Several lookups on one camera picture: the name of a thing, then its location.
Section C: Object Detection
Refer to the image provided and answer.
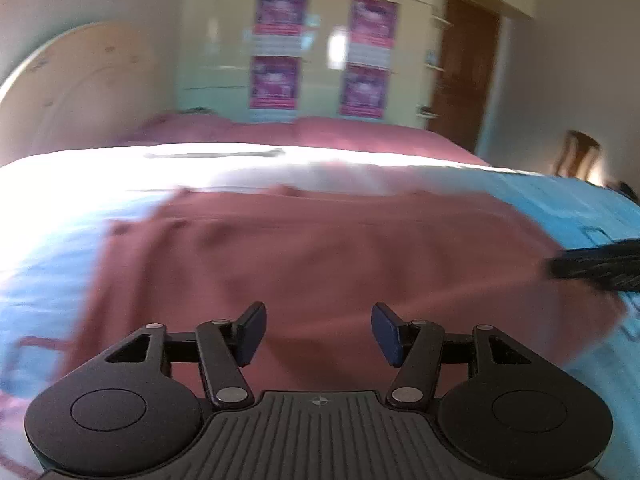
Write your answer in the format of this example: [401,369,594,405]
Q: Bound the pink folded blanket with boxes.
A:
[216,117,488,166]

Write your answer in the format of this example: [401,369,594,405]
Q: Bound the upper right pink poster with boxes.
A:
[349,0,398,49]

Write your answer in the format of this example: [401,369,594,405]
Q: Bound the pink knit sweater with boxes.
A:
[62,188,627,391]

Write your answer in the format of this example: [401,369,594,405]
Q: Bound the pink poster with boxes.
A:
[349,0,398,49]
[254,0,307,37]
[250,55,300,110]
[340,64,390,120]

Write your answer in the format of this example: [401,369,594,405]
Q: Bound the wooden chair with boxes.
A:
[553,130,601,181]

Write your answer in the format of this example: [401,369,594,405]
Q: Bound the brown wooden door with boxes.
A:
[428,0,500,152]

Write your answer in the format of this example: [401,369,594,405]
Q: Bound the cream arched headboard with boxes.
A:
[1,21,168,165]

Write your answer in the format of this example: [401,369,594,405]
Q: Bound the pink pillow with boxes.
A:
[119,113,234,145]

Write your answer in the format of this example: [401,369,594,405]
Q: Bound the cream glossy wardrobe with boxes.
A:
[177,0,535,127]

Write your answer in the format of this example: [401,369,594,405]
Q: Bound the blue patterned quilt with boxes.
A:
[1,143,639,479]

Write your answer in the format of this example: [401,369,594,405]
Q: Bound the lower left pink poster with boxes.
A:
[250,55,300,110]

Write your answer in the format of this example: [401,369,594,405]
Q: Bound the lower right pink poster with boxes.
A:
[340,64,390,120]

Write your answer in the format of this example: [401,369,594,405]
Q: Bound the upper left pink poster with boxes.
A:
[254,0,307,37]

